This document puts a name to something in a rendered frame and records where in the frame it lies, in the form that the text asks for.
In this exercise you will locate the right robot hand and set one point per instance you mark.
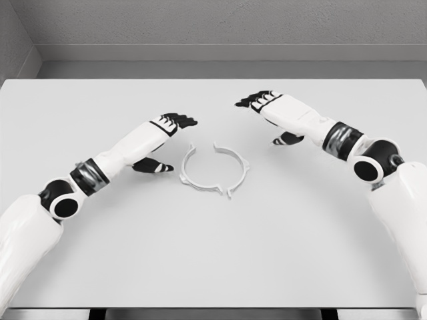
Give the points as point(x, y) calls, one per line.
point(287, 110)

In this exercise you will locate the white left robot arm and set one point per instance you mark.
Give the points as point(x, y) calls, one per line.
point(30, 226)

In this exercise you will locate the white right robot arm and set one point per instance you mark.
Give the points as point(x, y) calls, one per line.
point(397, 213)

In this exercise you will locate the white pipe clamp half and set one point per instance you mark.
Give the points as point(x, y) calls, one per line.
point(183, 175)
point(245, 165)

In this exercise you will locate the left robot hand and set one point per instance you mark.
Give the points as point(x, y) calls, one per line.
point(150, 133)

